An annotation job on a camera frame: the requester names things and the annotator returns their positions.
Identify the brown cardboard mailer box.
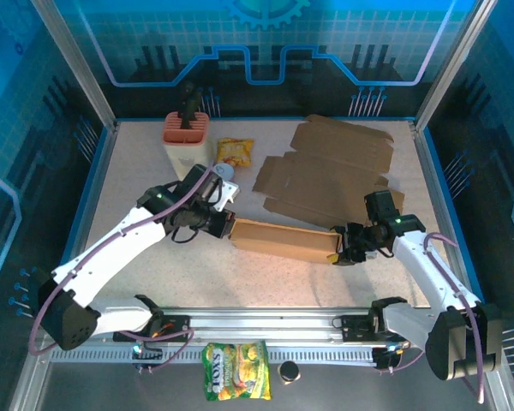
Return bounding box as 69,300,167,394
251,113,407,229
230,217,343,265

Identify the small tin can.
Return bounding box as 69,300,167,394
212,161,237,183

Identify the cream knife block pink top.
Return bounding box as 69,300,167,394
161,111,215,181

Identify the yellow snack bag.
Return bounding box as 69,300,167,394
216,137,256,169

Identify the slotted metal strip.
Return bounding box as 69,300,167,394
49,347,380,365

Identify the black controller board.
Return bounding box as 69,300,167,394
130,340,164,374
371,344,406,374

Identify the small black jar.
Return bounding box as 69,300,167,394
278,360,302,386

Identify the green candy bag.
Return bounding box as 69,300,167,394
200,340,273,402

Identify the grey metal front panel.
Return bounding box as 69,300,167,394
8,336,514,411

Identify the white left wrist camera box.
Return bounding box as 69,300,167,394
213,178,242,211

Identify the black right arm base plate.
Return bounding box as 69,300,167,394
340,314,419,343

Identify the aluminium front rail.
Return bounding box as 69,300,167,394
33,307,498,348

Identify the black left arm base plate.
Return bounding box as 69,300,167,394
113,314,192,343

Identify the black knife handle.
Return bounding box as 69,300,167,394
177,83,203,129

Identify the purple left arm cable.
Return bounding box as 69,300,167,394
28,164,224,373

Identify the aluminium frame post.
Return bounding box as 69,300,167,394
413,0,498,130
29,0,120,130

